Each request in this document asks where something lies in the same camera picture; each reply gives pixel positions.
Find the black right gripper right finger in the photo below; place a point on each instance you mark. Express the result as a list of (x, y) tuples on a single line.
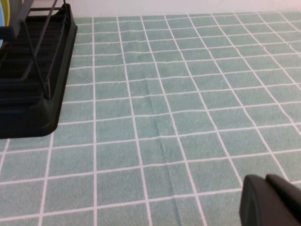
[(287, 190)]

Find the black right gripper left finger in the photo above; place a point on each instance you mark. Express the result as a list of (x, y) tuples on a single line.
[(256, 207)]

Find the light blue plate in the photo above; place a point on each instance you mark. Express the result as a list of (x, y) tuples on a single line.
[(1, 16)]

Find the green checkered tablecloth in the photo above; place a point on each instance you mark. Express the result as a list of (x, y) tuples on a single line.
[(164, 117)]

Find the black plastic drip tray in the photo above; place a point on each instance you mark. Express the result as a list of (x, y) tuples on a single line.
[(47, 113)]

